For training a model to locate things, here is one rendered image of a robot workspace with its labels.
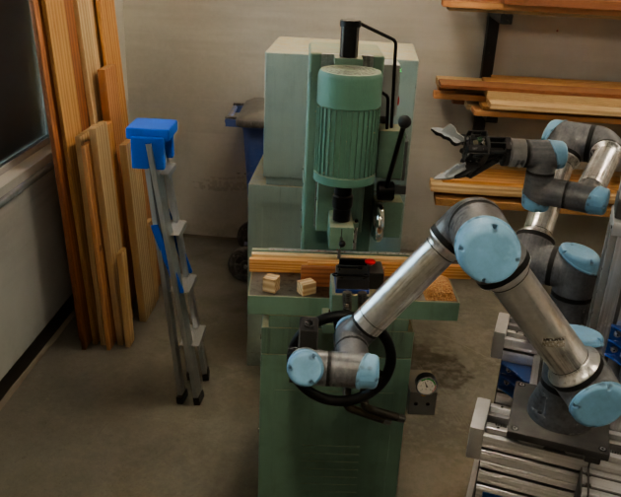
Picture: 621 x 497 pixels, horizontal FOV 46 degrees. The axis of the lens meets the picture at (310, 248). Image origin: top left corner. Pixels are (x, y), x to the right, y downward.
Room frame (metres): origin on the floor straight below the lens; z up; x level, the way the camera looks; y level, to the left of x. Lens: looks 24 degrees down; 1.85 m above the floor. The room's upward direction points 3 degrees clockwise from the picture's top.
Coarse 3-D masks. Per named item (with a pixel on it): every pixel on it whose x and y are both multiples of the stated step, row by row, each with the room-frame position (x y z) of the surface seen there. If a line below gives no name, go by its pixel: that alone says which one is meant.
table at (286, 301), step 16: (256, 272) 1.99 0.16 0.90; (272, 272) 1.99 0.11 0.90; (256, 288) 1.88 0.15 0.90; (288, 288) 1.89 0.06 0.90; (320, 288) 1.90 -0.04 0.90; (256, 304) 1.84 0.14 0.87; (272, 304) 1.84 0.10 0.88; (288, 304) 1.84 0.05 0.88; (304, 304) 1.84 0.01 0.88; (320, 304) 1.84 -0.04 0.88; (416, 304) 1.85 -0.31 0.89; (432, 304) 1.85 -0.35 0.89; (448, 304) 1.85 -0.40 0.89
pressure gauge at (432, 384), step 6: (426, 372) 1.82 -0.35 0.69; (420, 378) 1.79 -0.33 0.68; (426, 378) 1.79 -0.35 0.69; (432, 378) 1.79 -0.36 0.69; (420, 384) 1.79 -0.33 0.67; (426, 384) 1.79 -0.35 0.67; (432, 384) 1.79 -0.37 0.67; (420, 390) 1.79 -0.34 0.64; (426, 390) 1.79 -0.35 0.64; (432, 390) 1.79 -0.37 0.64
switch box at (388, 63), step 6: (384, 60) 2.35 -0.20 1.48; (390, 60) 2.36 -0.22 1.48; (396, 60) 2.37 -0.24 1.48; (384, 66) 2.28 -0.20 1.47; (390, 66) 2.28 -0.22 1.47; (396, 66) 2.28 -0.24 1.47; (384, 72) 2.28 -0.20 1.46; (390, 72) 2.28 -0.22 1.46; (396, 72) 2.28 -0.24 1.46; (384, 78) 2.28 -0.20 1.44; (390, 78) 2.28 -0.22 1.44; (396, 78) 2.28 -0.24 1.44; (384, 84) 2.28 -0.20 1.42; (390, 84) 2.28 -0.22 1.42; (396, 84) 2.28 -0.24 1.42; (384, 90) 2.28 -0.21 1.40; (390, 90) 2.28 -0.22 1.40; (396, 90) 2.28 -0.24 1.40; (390, 96) 2.28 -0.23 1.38; (396, 96) 2.28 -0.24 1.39; (384, 102) 2.28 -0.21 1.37; (390, 102) 2.28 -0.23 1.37; (396, 102) 2.29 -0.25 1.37; (384, 108) 2.28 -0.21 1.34; (396, 108) 2.29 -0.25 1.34; (384, 114) 2.28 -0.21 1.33
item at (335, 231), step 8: (328, 216) 2.05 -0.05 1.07; (328, 224) 2.03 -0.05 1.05; (336, 224) 1.98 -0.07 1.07; (344, 224) 1.98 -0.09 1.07; (352, 224) 1.99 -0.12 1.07; (328, 232) 2.00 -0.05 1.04; (336, 232) 1.96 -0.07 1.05; (344, 232) 1.96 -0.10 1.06; (352, 232) 1.96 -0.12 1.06; (328, 240) 1.98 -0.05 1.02; (336, 240) 1.96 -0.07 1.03; (344, 240) 1.96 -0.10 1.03; (352, 240) 1.96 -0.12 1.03; (336, 248) 1.96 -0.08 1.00; (344, 248) 1.96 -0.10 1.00
